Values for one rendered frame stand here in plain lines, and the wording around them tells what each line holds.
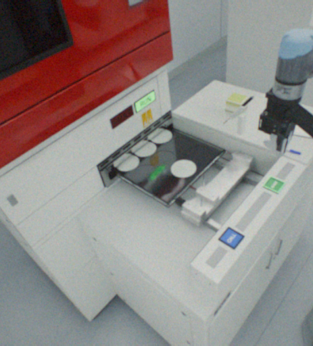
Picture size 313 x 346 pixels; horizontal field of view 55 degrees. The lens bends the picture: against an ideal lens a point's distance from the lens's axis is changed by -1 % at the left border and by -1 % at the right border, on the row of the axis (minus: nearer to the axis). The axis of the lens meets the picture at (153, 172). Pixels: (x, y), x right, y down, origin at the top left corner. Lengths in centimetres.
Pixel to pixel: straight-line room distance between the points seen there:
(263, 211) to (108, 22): 74
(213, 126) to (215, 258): 61
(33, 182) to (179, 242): 53
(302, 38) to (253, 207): 51
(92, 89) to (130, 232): 52
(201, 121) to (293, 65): 63
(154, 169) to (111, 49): 49
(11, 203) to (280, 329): 145
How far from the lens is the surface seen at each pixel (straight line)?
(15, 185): 103
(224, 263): 88
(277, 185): 107
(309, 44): 78
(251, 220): 97
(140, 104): 124
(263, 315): 187
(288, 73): 80
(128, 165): 126
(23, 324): 209
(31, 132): 92
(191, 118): 136
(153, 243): 109
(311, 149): 123
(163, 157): 126
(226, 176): 120
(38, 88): 90
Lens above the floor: 174
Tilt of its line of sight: 44 degrees down
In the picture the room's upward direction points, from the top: 11 degrees counter-clockwise
